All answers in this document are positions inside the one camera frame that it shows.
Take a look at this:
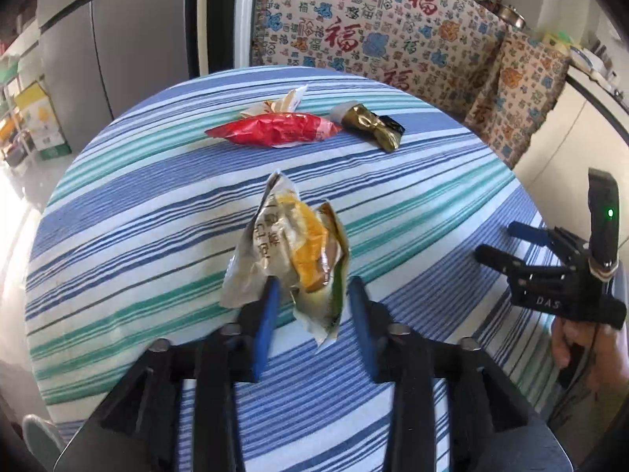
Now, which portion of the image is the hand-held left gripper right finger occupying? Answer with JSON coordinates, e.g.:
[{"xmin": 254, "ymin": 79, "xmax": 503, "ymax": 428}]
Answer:
[{"xmin": 346, "ymin": 275, "xmax": 566, "ymax": 472}]

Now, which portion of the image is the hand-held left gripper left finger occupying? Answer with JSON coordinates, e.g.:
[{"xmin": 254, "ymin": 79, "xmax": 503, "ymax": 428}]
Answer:
[{"xmin": 64, "ymin": 275, "xmax": 282, "ymax": 472}]

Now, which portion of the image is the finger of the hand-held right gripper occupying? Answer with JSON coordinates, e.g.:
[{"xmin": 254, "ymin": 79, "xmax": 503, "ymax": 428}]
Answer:
[
  {"xmin": 474, "ymin": 244, "xmax": 534, "ymax": 278},
  {"xmin": 508, "ymin": 221, "xmax": 558, "ymax": 247}
]

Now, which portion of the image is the silver and yellow snack wrapper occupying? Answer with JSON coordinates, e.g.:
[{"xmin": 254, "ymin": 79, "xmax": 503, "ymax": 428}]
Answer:
[{"xmin": 219, "ymin": 170, "xmax": 352, "ymax": 352}]

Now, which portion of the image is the person's right hand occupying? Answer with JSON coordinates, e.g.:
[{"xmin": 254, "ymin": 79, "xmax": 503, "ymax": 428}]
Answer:
[{"xmin": 550, "ymin": 317, "xmax": 629, "ymax": 390}]

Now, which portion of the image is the striped tablecloth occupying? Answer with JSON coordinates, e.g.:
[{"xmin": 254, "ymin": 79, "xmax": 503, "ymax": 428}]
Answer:
[{"xmin": 24, "ymin": 66, "xmax": 561, "ymax": 472}]

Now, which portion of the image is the dark gold wrapper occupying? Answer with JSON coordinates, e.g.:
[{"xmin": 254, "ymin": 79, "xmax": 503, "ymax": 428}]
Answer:
[{"xmin": 330, "ymin": 102, "xmax": 406, "ymax": 153}]

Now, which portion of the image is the red snack wrapper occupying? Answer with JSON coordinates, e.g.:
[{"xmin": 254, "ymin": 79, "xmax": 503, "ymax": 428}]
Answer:
[{"xmin": 205, "ymin": 112, "xmax": 343, "ymax": 149}]

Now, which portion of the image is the steel pot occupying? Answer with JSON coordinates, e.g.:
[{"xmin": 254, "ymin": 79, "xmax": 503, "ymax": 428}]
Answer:
[{"xmin": 496, "ymin": 2, "xmax": 528, "ymax": 31}]

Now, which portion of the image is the torn white wrapper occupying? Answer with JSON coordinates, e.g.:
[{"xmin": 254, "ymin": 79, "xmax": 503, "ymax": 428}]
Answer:
[{"xmin": 239, "ymin": 83, "xmax": 309, "ymax": 118}]

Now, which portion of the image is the green slipper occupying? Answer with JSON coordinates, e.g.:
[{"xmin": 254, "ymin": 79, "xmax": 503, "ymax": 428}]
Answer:
[{"xmin": 22, "ymin": 414, "xmax": 66, "ymax": 472}]

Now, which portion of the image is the patterned cloth covered furniture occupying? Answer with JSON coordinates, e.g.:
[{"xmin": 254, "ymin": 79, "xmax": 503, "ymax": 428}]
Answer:
[{"xmin": 250, "ymin": 0, "xmax": 571, "ymax": 168}]

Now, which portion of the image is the green and white cardboard box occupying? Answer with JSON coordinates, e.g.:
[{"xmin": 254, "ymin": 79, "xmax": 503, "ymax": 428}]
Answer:
[{"xmin": 29, "ymin": 128, "xmax": 73, "ymax": 161}]

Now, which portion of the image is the yellow and white cardboard box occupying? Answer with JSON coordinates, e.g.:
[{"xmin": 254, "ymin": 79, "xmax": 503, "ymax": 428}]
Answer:
[{"xmin": 15, "ymin": 81, "xmax": 63, "ymax": 135}]

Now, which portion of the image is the grey refrigerator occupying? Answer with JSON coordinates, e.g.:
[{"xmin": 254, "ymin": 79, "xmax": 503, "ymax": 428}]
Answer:
[{"xmin": 37, "ymin": 0, "xmax": 197, "ymax": 124}]

